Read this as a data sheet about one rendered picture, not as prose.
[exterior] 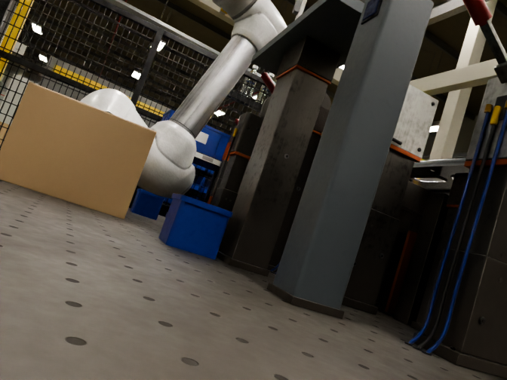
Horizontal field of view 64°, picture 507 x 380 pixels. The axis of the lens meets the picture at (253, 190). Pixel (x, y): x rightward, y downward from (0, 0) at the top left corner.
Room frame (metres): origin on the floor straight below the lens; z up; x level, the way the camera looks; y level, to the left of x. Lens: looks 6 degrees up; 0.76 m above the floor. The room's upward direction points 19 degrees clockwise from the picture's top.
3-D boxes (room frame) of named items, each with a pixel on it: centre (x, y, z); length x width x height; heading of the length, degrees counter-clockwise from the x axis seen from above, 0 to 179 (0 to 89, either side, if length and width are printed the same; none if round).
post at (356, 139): (0.54, -0.11, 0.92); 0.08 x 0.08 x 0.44; 20
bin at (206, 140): (1.86, 0.34, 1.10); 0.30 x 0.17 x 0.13; 114
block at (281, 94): (0.79, -0.02, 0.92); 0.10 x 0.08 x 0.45; 20
